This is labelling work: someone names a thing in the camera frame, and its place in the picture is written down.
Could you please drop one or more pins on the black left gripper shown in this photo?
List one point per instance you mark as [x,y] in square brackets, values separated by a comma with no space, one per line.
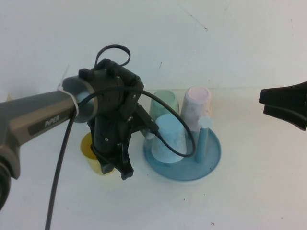
[108,136]

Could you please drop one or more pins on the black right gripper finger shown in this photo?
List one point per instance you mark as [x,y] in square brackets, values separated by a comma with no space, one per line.
[285,113]
[283,93]

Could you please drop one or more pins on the yellow plastic cup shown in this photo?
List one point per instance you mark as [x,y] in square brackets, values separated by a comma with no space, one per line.
[86,146]

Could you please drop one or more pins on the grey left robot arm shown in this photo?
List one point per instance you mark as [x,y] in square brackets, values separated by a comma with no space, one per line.
[36,110]

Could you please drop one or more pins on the light blue plastic cup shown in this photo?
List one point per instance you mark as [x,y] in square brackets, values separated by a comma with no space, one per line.
[168,127]

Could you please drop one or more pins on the blue cup stand with pegs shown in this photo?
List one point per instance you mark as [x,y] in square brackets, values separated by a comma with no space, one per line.
[187,171]

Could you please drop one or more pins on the green plastic cup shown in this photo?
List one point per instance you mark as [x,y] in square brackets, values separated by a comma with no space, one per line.
[168,98]

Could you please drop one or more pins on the pink plastic cup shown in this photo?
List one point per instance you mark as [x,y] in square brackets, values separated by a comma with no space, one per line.
[194,107]

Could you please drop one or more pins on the white zip tie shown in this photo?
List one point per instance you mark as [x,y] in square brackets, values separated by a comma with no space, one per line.
[72,98]

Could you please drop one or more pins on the black camera bracket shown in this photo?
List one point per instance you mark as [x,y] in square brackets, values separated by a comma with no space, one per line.
[146,117]

